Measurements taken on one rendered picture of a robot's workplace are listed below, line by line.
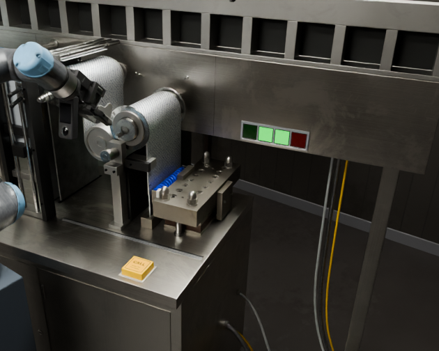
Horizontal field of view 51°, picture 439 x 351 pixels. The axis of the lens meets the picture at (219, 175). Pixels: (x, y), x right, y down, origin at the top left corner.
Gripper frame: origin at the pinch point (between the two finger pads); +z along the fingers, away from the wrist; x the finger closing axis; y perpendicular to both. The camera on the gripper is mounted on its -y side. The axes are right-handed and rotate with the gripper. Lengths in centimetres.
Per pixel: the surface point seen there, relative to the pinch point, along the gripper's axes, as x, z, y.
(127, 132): -2.0, 10.9, 1.9
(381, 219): -82, 74, 7
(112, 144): 2.8, 12.8, -2.5
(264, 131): -37, 40, 21
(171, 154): -7.7, 33.5, 3.7
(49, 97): 22.4, 0.5, 4.9
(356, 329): -82, 111, -36
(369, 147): -73, 40, 23
